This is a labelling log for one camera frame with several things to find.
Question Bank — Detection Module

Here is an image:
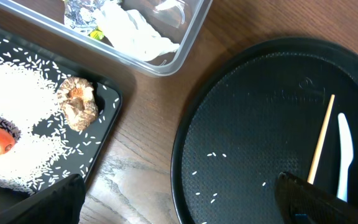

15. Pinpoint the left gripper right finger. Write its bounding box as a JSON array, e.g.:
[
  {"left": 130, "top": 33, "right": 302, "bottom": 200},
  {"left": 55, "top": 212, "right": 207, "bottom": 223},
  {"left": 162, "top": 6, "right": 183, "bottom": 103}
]
[{"left": 275, "top": 172, "right": 358, "bottom": 224}]

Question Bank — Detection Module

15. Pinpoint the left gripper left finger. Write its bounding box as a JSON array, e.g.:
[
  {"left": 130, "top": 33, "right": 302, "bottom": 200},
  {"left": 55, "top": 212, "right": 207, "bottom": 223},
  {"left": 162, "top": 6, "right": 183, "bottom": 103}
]
[{"left": 0, "top": 174, "right": 86, "bottom": 224}]

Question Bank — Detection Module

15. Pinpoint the wooden chopstick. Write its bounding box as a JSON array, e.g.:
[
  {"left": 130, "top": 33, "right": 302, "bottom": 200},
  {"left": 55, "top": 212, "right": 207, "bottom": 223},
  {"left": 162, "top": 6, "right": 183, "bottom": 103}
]
[{"left": 307, "top": 95, "right": 335, "bottom": 185}]

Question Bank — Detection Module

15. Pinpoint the white plastic knife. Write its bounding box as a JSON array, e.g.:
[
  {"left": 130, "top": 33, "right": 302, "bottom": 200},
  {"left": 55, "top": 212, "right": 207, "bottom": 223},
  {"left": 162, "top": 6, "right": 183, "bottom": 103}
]
[{"left": 337, "top": 113, "right": 354, "bottom": 202}]

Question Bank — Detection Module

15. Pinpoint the brown patterned cookie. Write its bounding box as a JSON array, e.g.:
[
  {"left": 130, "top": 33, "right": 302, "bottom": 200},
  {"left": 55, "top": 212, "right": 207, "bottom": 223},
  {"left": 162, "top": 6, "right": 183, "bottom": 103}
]
[{"left": 57, "top": 77, "right": 99, "bottom": 132}]

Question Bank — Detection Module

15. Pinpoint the white tissue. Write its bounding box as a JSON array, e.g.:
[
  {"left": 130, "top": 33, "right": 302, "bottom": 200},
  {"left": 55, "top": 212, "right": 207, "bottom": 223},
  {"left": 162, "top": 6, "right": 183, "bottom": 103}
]
[{"left": 93, "top": 1, "right": 180, "bottom": 62}]

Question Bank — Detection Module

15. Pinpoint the yellow foil snack wrapper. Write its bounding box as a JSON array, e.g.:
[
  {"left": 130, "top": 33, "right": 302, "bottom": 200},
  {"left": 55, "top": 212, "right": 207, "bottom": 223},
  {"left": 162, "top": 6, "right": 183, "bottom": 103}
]
[{"left": 63, "top": 0, "right": 122, "bottom": 40}]

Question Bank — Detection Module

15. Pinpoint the round black serving tray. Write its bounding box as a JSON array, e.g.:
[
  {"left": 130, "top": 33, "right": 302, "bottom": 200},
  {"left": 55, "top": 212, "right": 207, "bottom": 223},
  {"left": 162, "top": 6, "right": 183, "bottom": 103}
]
[{"left": 171, "top": 37, "right": 358, "bottom": 223}]

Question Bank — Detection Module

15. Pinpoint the pile of white rice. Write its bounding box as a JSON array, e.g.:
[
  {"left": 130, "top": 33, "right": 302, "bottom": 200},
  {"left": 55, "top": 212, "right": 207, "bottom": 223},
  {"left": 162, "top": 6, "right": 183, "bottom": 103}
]
[{"left": 0, "top": 27, "right": 121, "bottom": 195}]

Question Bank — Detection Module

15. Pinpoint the black rectangular tray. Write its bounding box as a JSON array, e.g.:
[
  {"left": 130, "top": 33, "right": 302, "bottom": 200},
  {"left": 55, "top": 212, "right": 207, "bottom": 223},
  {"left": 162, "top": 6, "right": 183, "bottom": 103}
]
[{"left": 0, "top": 20, "right": 124, "bottom": 218}]

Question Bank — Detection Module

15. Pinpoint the clear plastic bin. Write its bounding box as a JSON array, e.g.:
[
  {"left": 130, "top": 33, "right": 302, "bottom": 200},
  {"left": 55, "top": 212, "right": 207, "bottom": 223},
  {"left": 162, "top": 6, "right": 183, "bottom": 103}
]
[{"left": 0, "top": 0, "right": 212, "bottom": 77}]

